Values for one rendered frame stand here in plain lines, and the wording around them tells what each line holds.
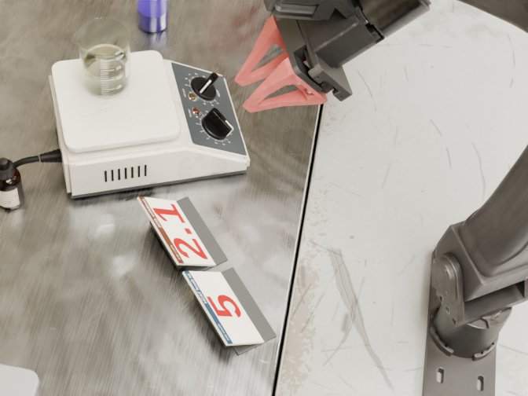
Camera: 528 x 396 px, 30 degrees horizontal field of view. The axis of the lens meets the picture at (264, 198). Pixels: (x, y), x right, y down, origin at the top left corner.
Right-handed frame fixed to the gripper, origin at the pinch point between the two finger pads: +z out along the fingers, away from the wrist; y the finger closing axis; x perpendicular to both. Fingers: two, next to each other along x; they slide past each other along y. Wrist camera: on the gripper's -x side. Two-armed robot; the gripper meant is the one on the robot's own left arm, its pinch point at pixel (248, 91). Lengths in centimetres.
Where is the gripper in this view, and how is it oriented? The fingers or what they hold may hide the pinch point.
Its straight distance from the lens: 100.0
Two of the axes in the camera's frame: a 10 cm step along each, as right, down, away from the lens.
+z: -8.0, 4.8, 3.7
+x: 5.5, 3.3, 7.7
